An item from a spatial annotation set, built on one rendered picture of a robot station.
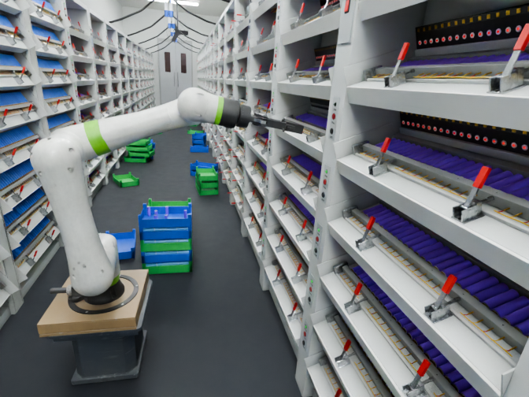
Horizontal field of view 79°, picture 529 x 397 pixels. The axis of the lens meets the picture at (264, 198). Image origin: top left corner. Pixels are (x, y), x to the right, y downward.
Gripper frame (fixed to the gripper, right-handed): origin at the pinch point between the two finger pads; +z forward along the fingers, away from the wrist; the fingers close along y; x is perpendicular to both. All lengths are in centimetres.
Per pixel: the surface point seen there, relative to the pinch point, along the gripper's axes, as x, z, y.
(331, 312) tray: -58, 23, 26
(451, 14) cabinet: 37, 19, 35
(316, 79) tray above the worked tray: 17.3, 3.7, 1.0
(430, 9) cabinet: 39, 19, 27
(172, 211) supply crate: -75, -33, -90
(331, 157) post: -4.5, 6.4, 22.5
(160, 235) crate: -83, -38, -71
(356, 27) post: 29.9, 0.9, 25.3
